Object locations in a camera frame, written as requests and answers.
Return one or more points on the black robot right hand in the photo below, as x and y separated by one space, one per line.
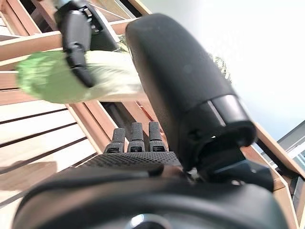
176 71

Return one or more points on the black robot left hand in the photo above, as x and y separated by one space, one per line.
74 35

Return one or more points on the green white napa cabbage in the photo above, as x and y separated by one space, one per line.
43 76

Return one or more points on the wooden slatted crate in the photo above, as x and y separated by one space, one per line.
35 128

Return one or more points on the wooden display shelf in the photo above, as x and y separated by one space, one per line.
281 155

